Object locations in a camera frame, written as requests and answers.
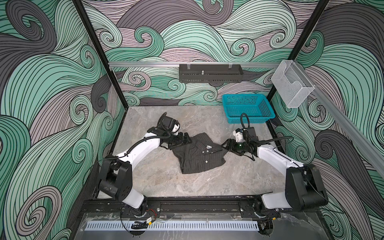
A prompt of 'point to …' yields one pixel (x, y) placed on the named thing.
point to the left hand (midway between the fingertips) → (187, 142)
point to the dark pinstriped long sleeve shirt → (201, 153)
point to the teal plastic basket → (255, 106)
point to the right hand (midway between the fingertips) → (225, 147)
